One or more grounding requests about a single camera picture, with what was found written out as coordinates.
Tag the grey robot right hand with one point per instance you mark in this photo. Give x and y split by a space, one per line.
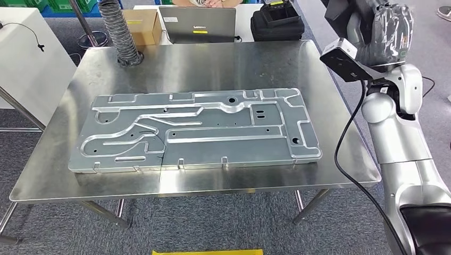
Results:
387 35

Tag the black plastic bracket part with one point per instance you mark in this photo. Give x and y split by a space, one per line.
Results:
338 14

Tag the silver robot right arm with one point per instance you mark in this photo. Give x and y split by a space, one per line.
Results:
398 140

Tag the stainless steel workbench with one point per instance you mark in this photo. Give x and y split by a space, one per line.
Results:
211 63

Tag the black bag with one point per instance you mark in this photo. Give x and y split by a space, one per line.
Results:
278 30

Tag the person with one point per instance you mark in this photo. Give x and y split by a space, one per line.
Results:
208 2

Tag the grey laptop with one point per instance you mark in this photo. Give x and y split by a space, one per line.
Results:
197 26

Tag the stamped grey metal panel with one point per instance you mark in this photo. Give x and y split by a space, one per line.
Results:
229 151

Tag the cardboard box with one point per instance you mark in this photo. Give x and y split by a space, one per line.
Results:
141 31

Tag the black pole stand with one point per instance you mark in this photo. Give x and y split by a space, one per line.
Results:
93 38

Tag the green plastic crate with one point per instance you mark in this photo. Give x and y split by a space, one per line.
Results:
63 5
21 3

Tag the white cabinet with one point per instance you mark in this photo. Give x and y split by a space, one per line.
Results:
35 77

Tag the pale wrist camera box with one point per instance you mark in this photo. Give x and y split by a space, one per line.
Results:
338 56

